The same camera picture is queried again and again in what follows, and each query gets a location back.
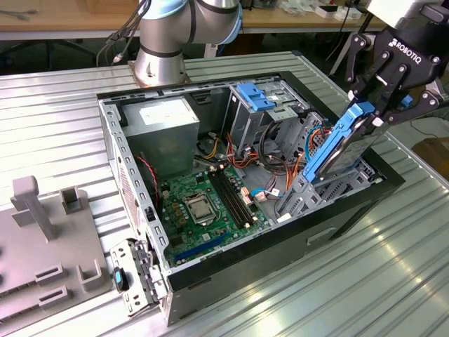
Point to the black RAM slot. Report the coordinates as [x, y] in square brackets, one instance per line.
[230, 198]
[235, 198]
[226, 198]
[240, 198]

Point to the white cardboard box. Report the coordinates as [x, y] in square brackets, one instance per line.
[342, 14]

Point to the silver hinged slot retainer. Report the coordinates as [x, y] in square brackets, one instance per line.
[128, 256]

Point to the grey disk bay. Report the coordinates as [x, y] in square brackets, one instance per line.
[308, 194]

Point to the black slanted pole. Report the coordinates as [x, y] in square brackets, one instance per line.
[336, 66]

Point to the blue black latch knob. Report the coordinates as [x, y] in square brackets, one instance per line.
[119, 278]

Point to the hard disk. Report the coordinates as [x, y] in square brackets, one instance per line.
[345, 147]

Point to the black case fan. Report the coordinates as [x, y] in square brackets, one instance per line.
[154, 182]

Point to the blue expansion slot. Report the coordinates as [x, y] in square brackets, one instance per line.
[200, 247]

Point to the silver CPU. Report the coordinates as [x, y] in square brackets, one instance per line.
[199, 211]

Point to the CPU socket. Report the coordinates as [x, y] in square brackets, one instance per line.
[186, 201]

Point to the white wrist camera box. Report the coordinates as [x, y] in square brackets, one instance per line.
[389, 10]

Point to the brown cardboard box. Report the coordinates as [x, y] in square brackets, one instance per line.
[435, 154]

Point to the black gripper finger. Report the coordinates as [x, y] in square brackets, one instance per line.
[414, 105]
[361, 56]

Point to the blue plastic drive latch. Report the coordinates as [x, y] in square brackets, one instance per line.
[257, 102]

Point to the black open PC case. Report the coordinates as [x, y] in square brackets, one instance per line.
[263, 252]

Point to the green motherboard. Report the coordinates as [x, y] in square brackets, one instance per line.
[196, 242]

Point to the grey power supply unit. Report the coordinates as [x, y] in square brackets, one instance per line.
[165, 140]

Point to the grey parts rack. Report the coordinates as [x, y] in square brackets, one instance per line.
[70, 245]

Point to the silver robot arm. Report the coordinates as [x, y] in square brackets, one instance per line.
[158, 45]

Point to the long wooden desk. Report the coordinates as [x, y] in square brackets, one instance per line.
[70, 17]

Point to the silver drive cage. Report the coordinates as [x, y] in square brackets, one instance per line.
[242, 119]

